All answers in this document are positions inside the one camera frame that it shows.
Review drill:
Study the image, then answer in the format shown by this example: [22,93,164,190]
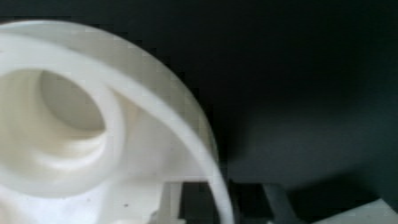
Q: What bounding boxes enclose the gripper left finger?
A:
[155,182,217,224]

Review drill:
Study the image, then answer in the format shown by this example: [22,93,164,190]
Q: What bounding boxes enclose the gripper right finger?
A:
[262,184,308,224]

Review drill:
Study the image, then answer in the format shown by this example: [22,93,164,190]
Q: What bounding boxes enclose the white round stool seat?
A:
[0,20,235,224]

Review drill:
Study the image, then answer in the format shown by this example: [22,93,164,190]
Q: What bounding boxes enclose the white L-shaped obstacle wall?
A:
[313,199,398,224]

